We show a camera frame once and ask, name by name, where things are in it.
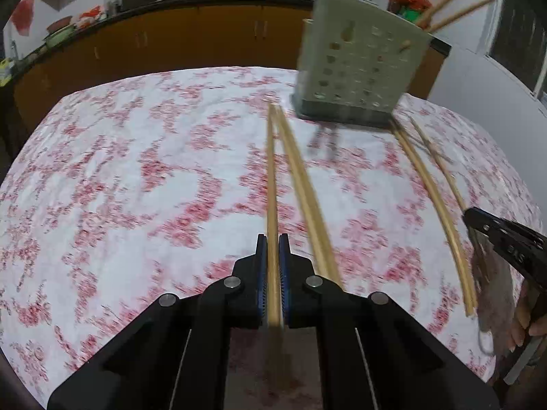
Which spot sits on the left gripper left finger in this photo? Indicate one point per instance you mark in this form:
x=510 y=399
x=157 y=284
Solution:
x=174 y=354

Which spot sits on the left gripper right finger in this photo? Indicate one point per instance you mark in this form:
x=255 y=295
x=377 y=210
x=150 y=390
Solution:
x=372 y=353

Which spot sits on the person's right hand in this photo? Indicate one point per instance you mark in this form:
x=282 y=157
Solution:
x=522 y=323

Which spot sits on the right barred window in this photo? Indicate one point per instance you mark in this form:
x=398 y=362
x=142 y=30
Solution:
x=519 y=44

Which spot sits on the green perforated utensil holder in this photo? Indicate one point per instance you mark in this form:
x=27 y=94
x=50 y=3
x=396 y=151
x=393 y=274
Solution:
x=356 y=62

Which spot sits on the green box on counter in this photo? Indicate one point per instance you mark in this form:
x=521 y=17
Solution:
x=409 y=14

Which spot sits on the wooden lower base cabinets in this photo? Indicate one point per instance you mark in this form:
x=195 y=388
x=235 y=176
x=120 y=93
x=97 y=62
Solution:
x=189 y=37

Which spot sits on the yellow detergent bottle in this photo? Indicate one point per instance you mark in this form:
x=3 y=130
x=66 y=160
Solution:
x=5 y=71

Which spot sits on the green bowl with red lid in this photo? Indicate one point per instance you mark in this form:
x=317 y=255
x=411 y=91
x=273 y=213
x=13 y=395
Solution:
x=59 y=31

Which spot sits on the red bag on counter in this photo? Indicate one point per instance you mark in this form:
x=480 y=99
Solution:
x=90 y=17

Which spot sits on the black countertop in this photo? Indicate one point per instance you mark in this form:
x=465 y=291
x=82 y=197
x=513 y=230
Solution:
x=166 y=4

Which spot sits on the clear glass jar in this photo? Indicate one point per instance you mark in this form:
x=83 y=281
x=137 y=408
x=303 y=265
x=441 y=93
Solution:
x=112 y=7

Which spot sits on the red plastic bag on wall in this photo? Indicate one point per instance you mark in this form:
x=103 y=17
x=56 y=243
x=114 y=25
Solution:
x=22 y=17

